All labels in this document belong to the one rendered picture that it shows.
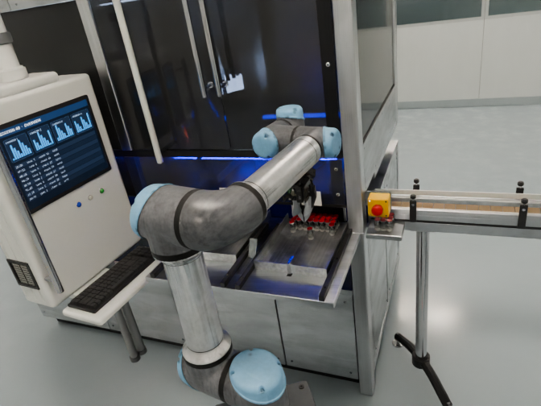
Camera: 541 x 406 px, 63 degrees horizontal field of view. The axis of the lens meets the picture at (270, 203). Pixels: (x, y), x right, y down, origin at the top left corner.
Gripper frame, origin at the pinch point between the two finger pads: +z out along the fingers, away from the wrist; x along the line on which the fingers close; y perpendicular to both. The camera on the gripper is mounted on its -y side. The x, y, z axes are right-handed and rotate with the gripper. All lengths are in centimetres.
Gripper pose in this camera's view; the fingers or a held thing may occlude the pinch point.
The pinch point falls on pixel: (304, 216)
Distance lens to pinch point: 137.6
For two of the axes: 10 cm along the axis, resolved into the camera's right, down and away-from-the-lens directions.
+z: 1.4, 8.8, 4.5
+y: -3.6, 4.6, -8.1
